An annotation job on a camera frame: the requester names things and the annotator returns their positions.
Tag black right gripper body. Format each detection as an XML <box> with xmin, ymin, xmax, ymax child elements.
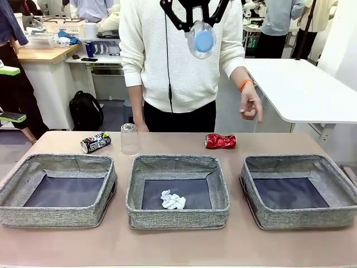
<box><xmin>178</xmin><ymin>0</ymin><xmax>213</xmax><ymax>7</ymax></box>

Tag clear plastic water bottle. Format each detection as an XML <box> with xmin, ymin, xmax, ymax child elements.
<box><xmin>187</xmin><ymin>20</ymin><xmax>217</xmax><ymax>59</ymax></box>

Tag crushed black drink can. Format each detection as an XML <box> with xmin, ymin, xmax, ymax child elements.
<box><xmin>80</xmin><ymin>131</ymin><xmax>112</xmax><ymax>154</ymax></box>

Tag clear plastic cup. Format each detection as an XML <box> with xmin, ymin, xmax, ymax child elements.
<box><xmin>119</xmin><ymin>123</ymin><xmax>140</xmax><ymax>156</ymax></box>

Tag person's left forearm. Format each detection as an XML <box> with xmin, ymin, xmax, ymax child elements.
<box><xmin>229</xmin><ymin>66</ymin><xmax>253</xmax><ymax>84</ymax></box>

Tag person's right forearm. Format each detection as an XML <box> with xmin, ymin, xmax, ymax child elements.
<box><xmin>127</xmin><ymin>83</ymin><xmax>146</xmax><ymax>125</ymax></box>

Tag person's left hand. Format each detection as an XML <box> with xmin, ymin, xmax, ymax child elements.
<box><xmin>239</xmin><ymin>84</ymin><xmax>264</xmax><ymax>124</ymax></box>

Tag bystander in dark blue jacket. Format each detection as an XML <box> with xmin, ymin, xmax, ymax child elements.
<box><xmin>0</xmin><ymin>0</ymin><xmax>50</xmax><ymax>143</ymax></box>

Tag wooden top counter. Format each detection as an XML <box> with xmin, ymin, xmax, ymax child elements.
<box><xmin>17</xmin><ymin>43</ymin><xmax>84</xmax><ymax>131</ymax></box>

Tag person in white sweater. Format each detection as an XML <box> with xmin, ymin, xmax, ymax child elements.
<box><xmin>118</xmin><ymin>0</ymin><xmax>246</xmax><ymax>114</ymax></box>

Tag white plastic crate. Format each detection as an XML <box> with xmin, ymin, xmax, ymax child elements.
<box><xmin>27</xmin><ymin>32</ymin><xmax>58</xmax><ymax>49</ymax></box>

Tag bystander blue shirt black trousers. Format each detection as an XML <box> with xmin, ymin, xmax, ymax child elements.
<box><xmin>255</xmin><ymin>0</ymin><xmax>306</xmax><ymax>59</ymax></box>

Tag white fabric bag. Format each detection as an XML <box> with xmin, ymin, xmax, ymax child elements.
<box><xmin>97</xmin><ymin>11</ymin><xmax>120</xmax><ymax>34</ymax></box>

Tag blue cloth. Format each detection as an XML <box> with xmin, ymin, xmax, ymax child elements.
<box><xmin>57</xmin><ymin>30</ymin><xmax>81</xmax><ymax>46</ymax></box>

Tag beige storage crate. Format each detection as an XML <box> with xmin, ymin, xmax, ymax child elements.
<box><xmin>44</xmin><ymin>17</ymin><xmax>86</xmax><ymax>36</ymax></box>

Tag black backpack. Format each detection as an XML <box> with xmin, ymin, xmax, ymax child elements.
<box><xmin>69</xmin><ymin>90</ymin><xmax>104</xmax><ymax>131</ymax></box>

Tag orange wrist watch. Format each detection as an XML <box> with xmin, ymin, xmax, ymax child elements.
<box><xmin>239</xmin><ymin>79</ymin><xmax>256</xmax><ymax>92</ymax></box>

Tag striped box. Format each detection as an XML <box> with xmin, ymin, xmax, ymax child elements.
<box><xmin>93</xmin><ymin>39</ymin><xmax>120</xmax><ymax>55</ymax></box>

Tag white paper roll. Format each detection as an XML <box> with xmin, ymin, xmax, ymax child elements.
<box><xmin>83</xmin><ymin>22</ymin><xmax>98</xmax><ymax>39</ymax></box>

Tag white desk with shelf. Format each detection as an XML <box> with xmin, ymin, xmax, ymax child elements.
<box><xmin>65</xmin><ymin>52</ymin><xmax>126</xmax><ymax>101</ymax></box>

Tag bystander in cream top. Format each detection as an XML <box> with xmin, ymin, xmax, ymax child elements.
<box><xmin>291</xmin><ymin>0</ymin><xmax>339</xmax><ymax>61</ymax></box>

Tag grey fabric basket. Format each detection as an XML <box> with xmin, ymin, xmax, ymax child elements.
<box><xmin>125</xmin><ymin>154</ymin><xmax>231</xmax><ymax>230</ymax></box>
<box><xmin>239</xmin><ymin>154</ymin><xmax>357</xmax><ymax>231</ymax></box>
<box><xmin>0</xmin><ymin>152</ymin><xmax>117</xmax><ymax>229</ymax></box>

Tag white table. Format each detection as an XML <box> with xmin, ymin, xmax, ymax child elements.
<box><xmin>244</xmin><ymin>58</ymin><xmax>357</xmax><ymax>124</ymax></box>

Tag crushed red drink can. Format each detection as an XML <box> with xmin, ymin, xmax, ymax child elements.
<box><xmin>205</xmin><ymin>133</ymin><xmax>237</xmax><ymax>150</ymax></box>

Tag white table leg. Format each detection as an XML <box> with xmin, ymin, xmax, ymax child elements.
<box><xmin>308</xmin><ymin>122</ymin><xmax>337</xmax><ymax>146</ymax></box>

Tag thin black lanyard cable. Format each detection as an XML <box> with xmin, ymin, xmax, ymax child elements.
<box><xmin>161</xmin><ymin>5</ymin><xmax>174</xmax><ymax>114</ymax></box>

